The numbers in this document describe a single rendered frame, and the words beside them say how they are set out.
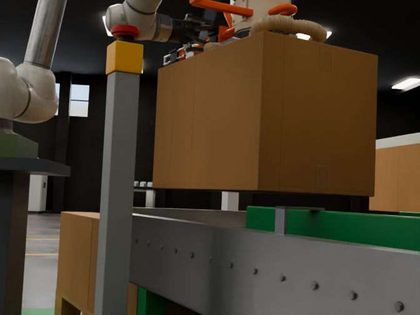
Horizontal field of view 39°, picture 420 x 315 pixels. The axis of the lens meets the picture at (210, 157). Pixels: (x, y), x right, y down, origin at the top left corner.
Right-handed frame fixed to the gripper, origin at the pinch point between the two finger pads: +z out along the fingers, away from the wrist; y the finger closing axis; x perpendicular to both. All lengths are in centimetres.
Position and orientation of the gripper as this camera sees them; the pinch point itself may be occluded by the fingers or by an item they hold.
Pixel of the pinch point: (222, 39)
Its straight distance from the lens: 211.3
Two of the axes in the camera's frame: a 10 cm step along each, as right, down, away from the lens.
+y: -0.5, 10.0, -0.7
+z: 8.9, 0.7, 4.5
